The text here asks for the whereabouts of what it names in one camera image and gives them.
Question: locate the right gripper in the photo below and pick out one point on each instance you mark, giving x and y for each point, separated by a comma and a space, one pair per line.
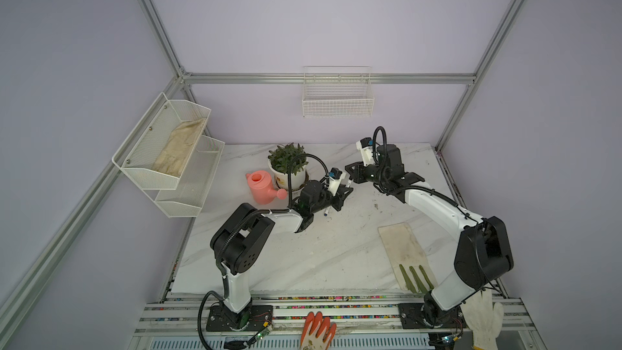
362, 172

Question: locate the white two-tier mesh shelf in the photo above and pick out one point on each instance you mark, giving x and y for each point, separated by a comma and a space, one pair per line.
182, 197

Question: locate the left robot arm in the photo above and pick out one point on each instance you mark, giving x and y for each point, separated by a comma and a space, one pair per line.
240, 240

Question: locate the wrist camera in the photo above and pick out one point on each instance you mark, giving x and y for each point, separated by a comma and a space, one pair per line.
365, 147
335, 176

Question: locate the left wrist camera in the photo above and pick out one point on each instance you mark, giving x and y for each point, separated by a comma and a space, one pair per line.
335, 176

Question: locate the orange rubber glove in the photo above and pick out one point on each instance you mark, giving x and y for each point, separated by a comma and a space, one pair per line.
318, 332

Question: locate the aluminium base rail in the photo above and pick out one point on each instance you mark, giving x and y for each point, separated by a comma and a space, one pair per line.
363, 321

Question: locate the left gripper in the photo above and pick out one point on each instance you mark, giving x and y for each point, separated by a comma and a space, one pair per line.
340, 194

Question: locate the white knit glove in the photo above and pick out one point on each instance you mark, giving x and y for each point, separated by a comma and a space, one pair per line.
484, 317

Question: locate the beige green work glove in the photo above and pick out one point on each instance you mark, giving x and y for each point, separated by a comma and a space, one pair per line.
407, 259

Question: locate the pink watering can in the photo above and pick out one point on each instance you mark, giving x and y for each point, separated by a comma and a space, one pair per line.
261, 186

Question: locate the green potted plant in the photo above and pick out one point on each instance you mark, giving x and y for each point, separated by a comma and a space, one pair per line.
288, 166

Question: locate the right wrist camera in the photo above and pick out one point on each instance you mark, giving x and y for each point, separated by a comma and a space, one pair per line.
365, 147

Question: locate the white wire wall basket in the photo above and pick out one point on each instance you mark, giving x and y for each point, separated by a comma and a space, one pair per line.
337, 92

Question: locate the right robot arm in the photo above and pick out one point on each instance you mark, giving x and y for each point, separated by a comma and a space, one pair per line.
483, 251

